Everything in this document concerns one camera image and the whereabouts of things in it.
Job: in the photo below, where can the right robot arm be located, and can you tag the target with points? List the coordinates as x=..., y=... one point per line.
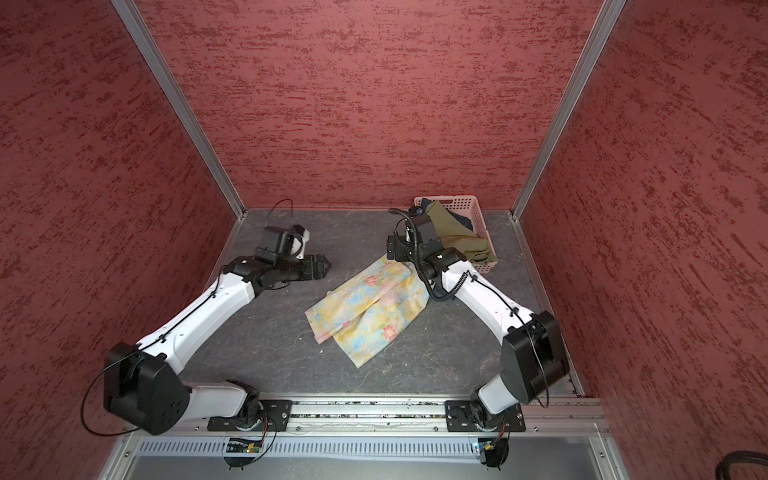
x=532, y=352

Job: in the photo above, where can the olive green skirt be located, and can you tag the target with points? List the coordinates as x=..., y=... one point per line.
x=459, y=237

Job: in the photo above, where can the blue denim skirt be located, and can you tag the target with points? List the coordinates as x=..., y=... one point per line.
x=447, y=222

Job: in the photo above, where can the circuit board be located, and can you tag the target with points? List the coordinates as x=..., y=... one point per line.
x=244, y=446
x=487, y=446

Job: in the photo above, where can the left corner aluminium post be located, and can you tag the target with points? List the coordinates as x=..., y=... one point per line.
x=136, y=27

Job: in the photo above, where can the floral pastel skirt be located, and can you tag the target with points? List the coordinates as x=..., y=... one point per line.
x=370, y=310

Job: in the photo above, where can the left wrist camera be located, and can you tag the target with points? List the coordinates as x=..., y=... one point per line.
x=286, y=241

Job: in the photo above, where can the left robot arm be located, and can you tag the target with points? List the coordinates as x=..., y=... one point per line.
x=141, y=381

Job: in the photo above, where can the pink plastic basket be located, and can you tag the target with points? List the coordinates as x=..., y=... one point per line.
x=474, y=222

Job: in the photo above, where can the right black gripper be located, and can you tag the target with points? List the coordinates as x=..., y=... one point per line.
x=398, y=243

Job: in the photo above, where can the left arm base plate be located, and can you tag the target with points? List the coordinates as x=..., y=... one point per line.
x=256, y=416

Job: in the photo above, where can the right circuit board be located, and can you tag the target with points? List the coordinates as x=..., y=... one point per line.
x=487, y=446

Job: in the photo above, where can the right corner aluminium post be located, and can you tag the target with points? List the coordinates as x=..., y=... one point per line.
x=602, y=28

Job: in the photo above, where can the left circuit board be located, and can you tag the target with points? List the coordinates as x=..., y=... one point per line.
x=244, y=446

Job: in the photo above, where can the corner aluminium post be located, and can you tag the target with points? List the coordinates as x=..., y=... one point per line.
x=602, y=28
x=136, y=27

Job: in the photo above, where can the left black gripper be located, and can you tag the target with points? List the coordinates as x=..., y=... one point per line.
x=318, y=273

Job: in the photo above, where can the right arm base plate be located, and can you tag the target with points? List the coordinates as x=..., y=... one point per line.
x=471, y=416

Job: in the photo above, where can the aluminium front rail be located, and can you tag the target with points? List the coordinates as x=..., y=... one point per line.
x=424, y=415

